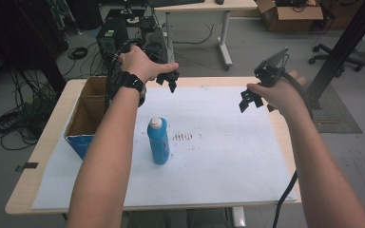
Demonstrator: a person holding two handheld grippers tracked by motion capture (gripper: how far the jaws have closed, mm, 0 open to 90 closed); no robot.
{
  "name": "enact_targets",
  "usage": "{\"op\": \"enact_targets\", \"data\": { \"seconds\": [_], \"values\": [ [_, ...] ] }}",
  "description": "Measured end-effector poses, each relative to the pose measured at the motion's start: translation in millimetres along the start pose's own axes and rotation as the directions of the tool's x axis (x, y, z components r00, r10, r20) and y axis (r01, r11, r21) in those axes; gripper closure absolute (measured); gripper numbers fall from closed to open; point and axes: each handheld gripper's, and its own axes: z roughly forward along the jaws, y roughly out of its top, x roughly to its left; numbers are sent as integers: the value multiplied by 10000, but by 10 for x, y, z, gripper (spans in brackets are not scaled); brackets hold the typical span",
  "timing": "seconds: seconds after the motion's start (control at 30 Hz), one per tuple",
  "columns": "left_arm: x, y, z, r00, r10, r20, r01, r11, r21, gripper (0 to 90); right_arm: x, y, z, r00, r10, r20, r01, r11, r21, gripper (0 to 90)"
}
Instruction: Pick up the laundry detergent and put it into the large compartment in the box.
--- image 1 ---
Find white desk with legs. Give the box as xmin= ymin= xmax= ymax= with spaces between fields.
xmin=153 ymin=0 xmax=259 ymax=71

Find dark curtain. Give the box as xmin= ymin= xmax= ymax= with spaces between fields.
xmin=0 ymin=0 xmax=69 ymax=96

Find bundle of black floor cables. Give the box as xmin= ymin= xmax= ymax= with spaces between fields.
xmin=0 ymin=69 xmax=59 ymax=152

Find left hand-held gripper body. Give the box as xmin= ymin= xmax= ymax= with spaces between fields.
xmin=117 ymin=27 xmax=169 ymax=66

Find dark grey floor mat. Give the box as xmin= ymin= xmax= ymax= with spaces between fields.
xmin=310 ymin=83 xmax=364 ymax=135

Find person's right hand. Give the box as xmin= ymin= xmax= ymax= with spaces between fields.
xmin=246 ymin=69 xmax=308 ymax=113

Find black computer tower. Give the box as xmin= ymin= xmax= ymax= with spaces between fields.
xmin=95 ymin=17 xmax=129 ymax=69

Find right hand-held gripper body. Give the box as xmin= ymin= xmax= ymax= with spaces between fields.
xmin=254 ymin=47 xmax=291 ymax=88

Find black metal stand post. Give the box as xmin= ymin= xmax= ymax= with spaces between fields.
xmin=305 ymin=0 xmax=365 ymax=110

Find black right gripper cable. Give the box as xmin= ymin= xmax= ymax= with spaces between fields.
xmin=271 ymin=71 xmax=315 ymax=228

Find white table leg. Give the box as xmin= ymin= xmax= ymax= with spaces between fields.
xmin=231 ymin=206 xmax=248 ymax=228

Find coiled black cable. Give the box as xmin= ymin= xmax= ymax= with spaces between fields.
xmin=67 ymin=46 xmax=89 ymax=61

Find black wristwatch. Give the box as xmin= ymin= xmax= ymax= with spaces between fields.
xmin=115 ymin=70 xmax=147 ymax=108

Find black keyboard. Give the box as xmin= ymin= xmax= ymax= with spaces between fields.
xmin=146 ymin=0 xmax=206 ymax=9

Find black office chair base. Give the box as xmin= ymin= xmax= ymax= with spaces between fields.
xmin=307 ymin=43 xmax=365 ymax=73

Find blue bottle with white cap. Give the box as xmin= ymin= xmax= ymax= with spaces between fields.
xmin=146 ymin=116 xmax=171 ymax=166

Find black tape strip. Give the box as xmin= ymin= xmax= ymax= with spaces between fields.
xmin=14 ymin=161 xmax=40 ymax=174

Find thin black floor cable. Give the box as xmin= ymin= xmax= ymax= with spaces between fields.
xmin=172 ymin=23 xmax=216 ymax=46

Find brown cardboard box with flaps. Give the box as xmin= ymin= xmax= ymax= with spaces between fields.
xmin=254 ymin=0 xmax=325 ymax=33

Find person's left hand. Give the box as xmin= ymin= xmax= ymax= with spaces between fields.
xmin=118 ymin=45 xmax=181 ymax=85

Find person's grey trousers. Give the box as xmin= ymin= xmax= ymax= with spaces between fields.
xmin=125 ymin=208 xmax=233 ymax=228

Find large white paper sheet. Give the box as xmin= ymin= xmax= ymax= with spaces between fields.
xmin=31 ymin=85 xmax=299 ymax=211

